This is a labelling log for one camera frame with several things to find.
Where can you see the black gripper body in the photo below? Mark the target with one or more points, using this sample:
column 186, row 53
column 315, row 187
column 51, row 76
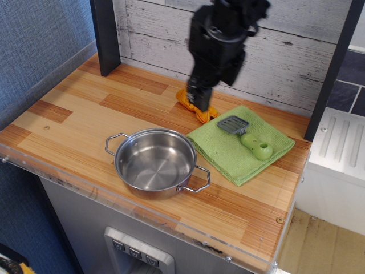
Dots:
column 217, row 34

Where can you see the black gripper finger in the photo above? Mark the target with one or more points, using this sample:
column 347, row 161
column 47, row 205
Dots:
column 192, row 92
column 203, row 98

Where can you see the green spatula with grey blade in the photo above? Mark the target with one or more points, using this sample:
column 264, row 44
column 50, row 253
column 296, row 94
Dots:
column 235, row 125

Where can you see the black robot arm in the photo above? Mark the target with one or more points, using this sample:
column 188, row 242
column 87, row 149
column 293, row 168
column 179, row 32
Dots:
column 255, row 10

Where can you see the silver steel pot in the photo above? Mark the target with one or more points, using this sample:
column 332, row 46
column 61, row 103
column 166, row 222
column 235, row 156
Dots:
column 155, row 163

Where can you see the orange plush croissant toy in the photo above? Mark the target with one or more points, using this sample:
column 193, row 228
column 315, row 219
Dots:
column 202, row 116

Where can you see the green folded cloth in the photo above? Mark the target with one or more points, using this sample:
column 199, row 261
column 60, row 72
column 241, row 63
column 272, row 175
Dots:
column 228, row 155

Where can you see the white ribbed appliance top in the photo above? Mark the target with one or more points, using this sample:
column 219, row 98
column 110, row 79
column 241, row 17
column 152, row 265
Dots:
column 338, row 144

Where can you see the silver dispenser button panel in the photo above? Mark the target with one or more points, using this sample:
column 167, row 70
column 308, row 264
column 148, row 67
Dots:
column 130, row 255

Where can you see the yellow black object bottom left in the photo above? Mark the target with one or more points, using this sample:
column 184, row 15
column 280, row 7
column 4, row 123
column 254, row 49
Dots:
column 12, row 267

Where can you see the dark grey left post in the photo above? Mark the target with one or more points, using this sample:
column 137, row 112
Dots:
column 103, row 17

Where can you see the dark grey post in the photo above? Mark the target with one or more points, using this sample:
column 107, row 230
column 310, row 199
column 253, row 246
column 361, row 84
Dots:
column 345, row 37
column 103, row 17

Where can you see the dark grey right post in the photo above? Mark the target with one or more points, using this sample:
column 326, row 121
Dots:
column 345, row 37

